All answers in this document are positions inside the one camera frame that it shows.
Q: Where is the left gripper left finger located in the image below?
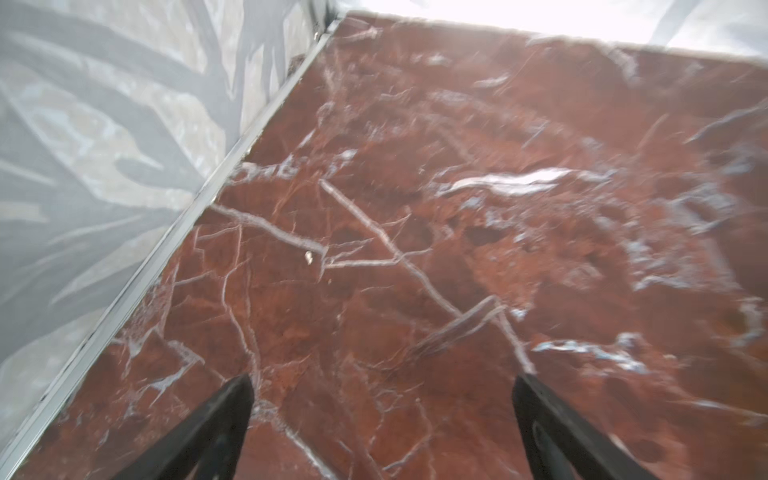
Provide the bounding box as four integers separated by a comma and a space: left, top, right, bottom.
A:
114, 375, 254, 479

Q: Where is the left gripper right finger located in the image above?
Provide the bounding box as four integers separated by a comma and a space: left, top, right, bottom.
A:
512, 374, 655, 480

